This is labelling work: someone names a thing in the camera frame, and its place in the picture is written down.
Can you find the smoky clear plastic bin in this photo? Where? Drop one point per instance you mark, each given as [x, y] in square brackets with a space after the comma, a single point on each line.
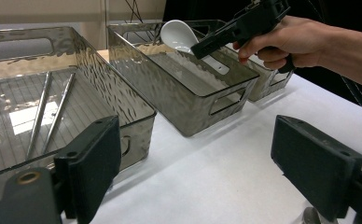
[267, 87]
[169, 102]
[107, 84]

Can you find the steel table knife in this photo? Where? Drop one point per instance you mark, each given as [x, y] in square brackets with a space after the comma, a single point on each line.
[311, 216]

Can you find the dark curtain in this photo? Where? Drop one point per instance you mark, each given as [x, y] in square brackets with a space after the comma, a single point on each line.
[341, 12]

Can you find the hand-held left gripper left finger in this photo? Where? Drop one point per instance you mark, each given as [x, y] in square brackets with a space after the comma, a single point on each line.
[92, 161]

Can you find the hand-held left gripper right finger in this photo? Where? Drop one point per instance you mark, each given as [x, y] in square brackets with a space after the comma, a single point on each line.
[316, 165]

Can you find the white ceramic spoon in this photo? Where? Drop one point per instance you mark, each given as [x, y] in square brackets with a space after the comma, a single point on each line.
[177, 34]

